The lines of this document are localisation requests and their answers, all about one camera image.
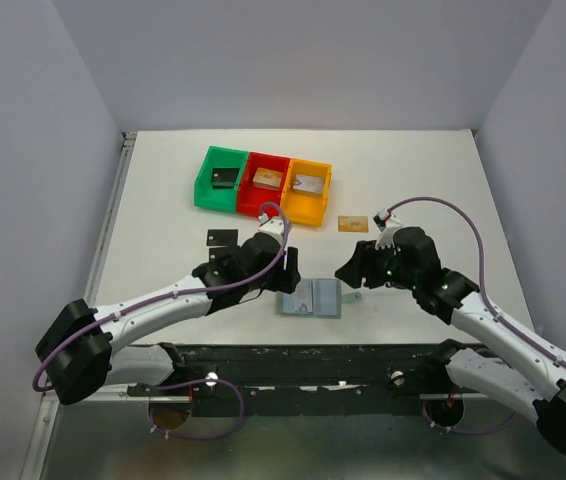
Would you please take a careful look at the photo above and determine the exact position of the green plastic bin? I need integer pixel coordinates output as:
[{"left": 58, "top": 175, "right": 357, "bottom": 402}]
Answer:
[{"left": 194, "top": 146, "right": 249, "bottom": 213}]

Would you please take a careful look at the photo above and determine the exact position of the silver VIP card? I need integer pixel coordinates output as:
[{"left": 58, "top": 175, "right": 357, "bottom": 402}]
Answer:
[{"left": 282, "top": 279, "right": 314, "bottom": 314}]

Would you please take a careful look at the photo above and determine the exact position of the sage green card holder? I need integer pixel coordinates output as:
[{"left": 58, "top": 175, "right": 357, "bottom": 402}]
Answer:
[{"left": 276, "top": 278, "right": 362, "bottom": 319}]

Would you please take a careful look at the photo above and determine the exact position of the red plastic bin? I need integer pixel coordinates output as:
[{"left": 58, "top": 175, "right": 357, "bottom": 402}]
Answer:
[{"left": 236, "top": 152, "right": 290, "bottom": 217}]

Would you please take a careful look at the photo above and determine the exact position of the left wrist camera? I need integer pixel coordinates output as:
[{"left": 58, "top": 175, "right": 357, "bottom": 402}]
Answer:
[{"left": 257, "top": 213, "right": 290, "bottom": 243}]

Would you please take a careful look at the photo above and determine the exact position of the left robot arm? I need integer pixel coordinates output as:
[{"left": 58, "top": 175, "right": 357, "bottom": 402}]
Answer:
[{"left": 32, "top": 232, "right": 300, "bottom": 405}]

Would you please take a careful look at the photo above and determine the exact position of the black card stack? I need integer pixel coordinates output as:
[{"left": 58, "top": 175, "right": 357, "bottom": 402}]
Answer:
[{"left": 211, "top": 168, "right": 240, "bottom": 189}]

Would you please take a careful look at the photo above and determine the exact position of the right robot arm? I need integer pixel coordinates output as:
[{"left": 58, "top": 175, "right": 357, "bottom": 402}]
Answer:
[{"left": 335, "top": 227, "right": 566, "bottom": 456}]

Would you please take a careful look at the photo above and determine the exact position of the aluminium frame rail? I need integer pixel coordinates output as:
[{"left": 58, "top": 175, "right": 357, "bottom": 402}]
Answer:
[{"left": 32, "top": 131, "right": 138, "bottom": 405}]

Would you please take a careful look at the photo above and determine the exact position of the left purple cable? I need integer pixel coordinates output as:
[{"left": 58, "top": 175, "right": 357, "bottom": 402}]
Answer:
[{"left": 31, "top": 202, "right": 293, "bottom": 441}]

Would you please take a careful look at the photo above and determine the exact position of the tan card stack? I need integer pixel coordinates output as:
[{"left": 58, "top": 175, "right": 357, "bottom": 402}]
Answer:
[{"left": 252, "top": 167, "right": 283, "bottom": 191}]

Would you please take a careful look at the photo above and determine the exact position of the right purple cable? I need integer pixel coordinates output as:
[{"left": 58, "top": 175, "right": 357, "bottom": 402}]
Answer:
[{"left": 380, "top": 196, "right": 566, "bottom": 437}]

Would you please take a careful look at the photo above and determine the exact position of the silver card stack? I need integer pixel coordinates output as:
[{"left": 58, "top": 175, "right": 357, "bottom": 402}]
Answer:
[{"left": 292, "top": 174, "right": 325, "bottom": 196}]

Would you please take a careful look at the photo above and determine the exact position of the purple cable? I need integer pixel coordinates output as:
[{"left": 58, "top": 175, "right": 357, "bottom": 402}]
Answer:
[
  {"left": 31, "top": 202, "right": 293, "bottom": 441},
  {"left": 380, "top": 196, "right": 566, "bottom": 437}
]

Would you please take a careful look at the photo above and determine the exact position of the black credit card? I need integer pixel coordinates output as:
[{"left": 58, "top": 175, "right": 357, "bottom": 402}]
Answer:
[{"left": 206, "top": 229, "right": 238, "bottom": 247}]

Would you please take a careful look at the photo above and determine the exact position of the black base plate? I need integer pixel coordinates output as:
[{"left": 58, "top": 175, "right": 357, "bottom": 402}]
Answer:
[{"left": 65, "top": 343, "right": 502, "bottom": 419}]

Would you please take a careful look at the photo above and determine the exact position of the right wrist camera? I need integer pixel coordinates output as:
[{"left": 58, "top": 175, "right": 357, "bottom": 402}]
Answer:
[{"left": 373, "top": 210, "right": 404, "bottom": 250}]

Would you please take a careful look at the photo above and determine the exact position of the gold VIP card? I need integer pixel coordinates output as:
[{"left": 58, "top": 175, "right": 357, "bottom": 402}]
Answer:
[{"left": 338, "top": 215, "right": 369, "bottom": 233}]

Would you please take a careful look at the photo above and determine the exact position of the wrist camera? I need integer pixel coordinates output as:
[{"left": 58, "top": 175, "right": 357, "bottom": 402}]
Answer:
[
  {"left": 373, "top": 210, "right": 404, "bottom": 250},
  {"left": 257, "top": 213, "right": 290, "bottom": 243}
]

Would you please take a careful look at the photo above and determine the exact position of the yellow plastic bin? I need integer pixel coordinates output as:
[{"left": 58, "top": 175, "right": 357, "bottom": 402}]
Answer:
[{"left": 280, "top": 158, "right": 332, "bottom": 228}]

